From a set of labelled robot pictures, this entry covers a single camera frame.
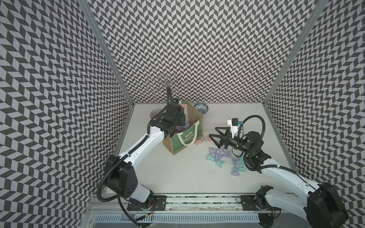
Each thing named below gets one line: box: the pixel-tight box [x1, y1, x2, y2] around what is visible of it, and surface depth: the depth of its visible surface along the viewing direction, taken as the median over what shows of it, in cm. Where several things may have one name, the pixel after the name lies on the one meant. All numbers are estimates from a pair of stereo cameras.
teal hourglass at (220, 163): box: [207, 153, 225, 168], surface depth 87 cm
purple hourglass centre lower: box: [214, 151, 232, 160], surface depth 89 cm
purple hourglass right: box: [230, 156, 241, 177], surface depth 84 cm
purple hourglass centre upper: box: [209, 146, 219, 155], surface depth 91 cm
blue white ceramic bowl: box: [193, 102, 209, 115], surface depth 114 cm
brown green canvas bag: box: [162, 99, 204, 156], surface depth 84 cm
